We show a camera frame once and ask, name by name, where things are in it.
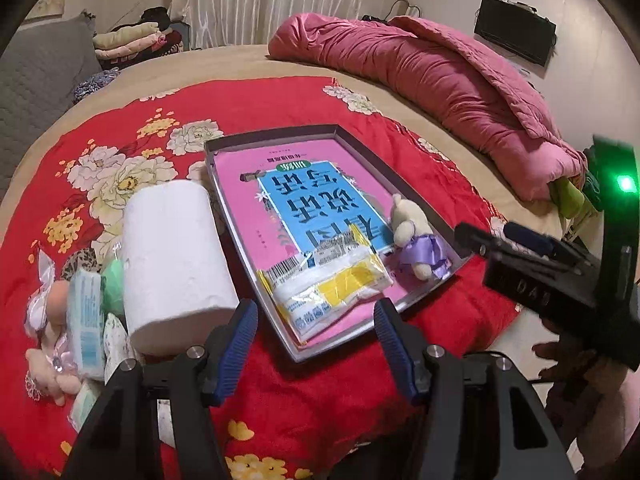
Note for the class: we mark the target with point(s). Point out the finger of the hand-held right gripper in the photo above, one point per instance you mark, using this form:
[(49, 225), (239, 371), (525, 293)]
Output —
[(530, 237), (475, 240)]

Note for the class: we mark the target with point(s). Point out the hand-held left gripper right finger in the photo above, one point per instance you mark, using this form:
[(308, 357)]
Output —
[(395, 355)]

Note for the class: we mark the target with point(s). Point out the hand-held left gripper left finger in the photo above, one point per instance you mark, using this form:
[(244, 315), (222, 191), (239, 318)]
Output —
[(237, 345)]

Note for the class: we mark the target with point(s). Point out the white teddy bear purple dress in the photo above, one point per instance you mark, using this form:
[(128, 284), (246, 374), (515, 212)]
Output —
[(412, 240)]

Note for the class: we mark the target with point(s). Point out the yellow and white packet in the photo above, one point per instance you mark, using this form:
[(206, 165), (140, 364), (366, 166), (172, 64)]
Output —
[(330, 285)]

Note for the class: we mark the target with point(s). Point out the pale green tissue pack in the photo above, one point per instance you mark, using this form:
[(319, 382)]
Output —
[(86, 325)]

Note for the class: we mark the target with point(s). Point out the small white packet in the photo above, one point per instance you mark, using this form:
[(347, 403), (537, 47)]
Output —
[(85, 405)]

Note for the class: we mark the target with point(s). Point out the grey cardboard box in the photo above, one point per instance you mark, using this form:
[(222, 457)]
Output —
[(345, 135)]

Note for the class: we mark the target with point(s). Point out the person's right forearm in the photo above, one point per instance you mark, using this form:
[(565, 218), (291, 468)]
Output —
[(600, 425)]

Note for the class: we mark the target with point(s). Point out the person's right hand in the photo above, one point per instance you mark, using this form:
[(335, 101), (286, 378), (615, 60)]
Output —
[(570, 362)]

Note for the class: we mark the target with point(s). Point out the green cloth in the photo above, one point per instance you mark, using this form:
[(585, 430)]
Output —
[(567, 197)]

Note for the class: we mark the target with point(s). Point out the red floral blanket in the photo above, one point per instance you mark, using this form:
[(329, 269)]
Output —
[(310, 410)]

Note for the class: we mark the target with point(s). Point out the white toilet paper roll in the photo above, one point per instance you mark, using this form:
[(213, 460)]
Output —
[(170, 260)]

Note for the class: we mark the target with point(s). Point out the green makeup puff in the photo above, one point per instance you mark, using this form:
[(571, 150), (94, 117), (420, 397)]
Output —
[(114, 287)]

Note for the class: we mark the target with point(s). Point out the pink and blue book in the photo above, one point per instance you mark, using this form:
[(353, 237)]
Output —
[(310, 205)]

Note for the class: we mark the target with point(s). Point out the pink quilt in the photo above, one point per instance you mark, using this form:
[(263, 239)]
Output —
[(425, 75)]

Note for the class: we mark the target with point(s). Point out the leopard print scrunchie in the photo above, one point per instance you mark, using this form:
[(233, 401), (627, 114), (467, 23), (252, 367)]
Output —
[(85, 262)]

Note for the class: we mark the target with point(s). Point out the peach makeup puff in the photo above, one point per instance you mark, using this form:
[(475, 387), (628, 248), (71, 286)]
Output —
[(57, 305)]

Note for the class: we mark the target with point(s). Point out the pink plush toy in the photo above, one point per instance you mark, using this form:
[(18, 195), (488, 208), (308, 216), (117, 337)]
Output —
[(47, 365)]

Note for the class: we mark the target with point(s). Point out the blue floral cloth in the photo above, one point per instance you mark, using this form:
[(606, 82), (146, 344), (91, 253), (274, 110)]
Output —
[(95, 85)]

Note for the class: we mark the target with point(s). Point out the white curtain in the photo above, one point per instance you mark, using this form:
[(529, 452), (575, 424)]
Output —
[(280, 0)]

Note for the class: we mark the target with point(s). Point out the pile of folded clothes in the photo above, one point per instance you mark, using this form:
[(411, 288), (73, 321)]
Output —
[(135, 37)]

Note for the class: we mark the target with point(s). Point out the grey quilted cover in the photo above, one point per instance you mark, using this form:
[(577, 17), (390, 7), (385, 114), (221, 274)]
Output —
[(40, 85)]

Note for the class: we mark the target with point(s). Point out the black wall monitor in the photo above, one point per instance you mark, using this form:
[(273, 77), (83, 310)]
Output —
[(515, 30)]

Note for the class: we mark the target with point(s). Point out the wall picture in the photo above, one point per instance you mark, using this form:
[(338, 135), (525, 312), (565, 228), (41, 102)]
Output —
[(47, 2)]

